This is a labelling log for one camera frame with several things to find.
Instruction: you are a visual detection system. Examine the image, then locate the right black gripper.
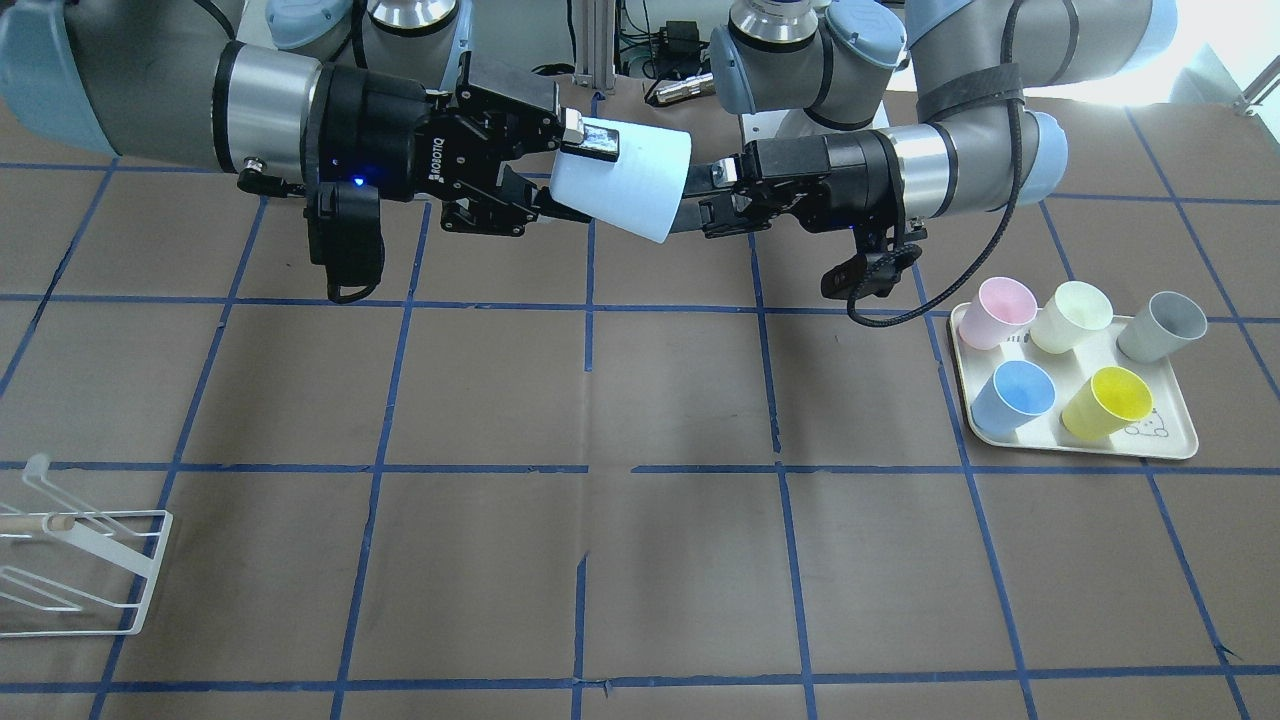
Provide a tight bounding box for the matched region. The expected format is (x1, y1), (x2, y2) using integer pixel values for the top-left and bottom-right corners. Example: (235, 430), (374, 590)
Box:
(302, 51), (621, 241)

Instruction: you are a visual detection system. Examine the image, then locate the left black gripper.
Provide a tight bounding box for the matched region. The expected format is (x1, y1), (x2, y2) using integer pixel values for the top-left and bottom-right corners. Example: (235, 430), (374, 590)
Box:
(668, 129), (902, 237)

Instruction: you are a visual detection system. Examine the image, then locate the light blue plastic cup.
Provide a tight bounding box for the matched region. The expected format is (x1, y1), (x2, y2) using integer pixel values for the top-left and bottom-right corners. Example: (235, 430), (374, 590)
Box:
(550, 118), (692, 243)

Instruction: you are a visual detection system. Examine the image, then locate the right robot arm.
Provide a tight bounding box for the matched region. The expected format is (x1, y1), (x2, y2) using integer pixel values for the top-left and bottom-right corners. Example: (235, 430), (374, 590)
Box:
(3, 1), (620, 263)

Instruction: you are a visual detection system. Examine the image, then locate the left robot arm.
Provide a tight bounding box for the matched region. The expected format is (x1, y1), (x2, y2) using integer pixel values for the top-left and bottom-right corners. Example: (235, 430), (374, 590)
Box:
(672, 1), (1178, 237)

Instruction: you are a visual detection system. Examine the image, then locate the pink plastic cup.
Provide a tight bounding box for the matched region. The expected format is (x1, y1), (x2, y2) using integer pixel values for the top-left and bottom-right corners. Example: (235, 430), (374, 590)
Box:
(957, 275), (1039, 350)

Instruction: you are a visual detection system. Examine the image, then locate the pale green plastic cup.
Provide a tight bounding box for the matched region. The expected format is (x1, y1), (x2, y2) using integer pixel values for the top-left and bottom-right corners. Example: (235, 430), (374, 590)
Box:
(1029, 281), (1114, 355)

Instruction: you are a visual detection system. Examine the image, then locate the yellow plastic cup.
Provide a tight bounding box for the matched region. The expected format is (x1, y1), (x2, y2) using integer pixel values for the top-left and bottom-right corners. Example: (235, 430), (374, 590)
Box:
(1061, 366), (1155, 441)

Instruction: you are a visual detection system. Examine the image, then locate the grey plastic cup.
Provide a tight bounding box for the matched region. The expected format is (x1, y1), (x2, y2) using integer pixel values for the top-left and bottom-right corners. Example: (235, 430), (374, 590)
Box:
(1117, 291), (1208, 363)

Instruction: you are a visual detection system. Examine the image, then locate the silver metal connector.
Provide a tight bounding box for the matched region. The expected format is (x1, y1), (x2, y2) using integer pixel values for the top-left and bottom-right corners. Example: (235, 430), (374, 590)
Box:
(644, 72), (716, 108)

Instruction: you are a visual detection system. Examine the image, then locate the cream plastic tray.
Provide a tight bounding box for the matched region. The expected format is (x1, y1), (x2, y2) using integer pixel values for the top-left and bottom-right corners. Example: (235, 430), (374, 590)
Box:
(948, 304), (1201, 460)

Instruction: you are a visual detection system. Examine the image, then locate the aluminium frame post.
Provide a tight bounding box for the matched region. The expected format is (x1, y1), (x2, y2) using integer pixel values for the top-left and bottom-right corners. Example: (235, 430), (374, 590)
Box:
(570, 0), (618, 95)

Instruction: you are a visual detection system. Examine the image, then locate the white wire cup rack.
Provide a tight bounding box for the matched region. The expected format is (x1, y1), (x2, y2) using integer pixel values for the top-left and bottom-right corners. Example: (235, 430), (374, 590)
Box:
(1, 454), (174, 639)

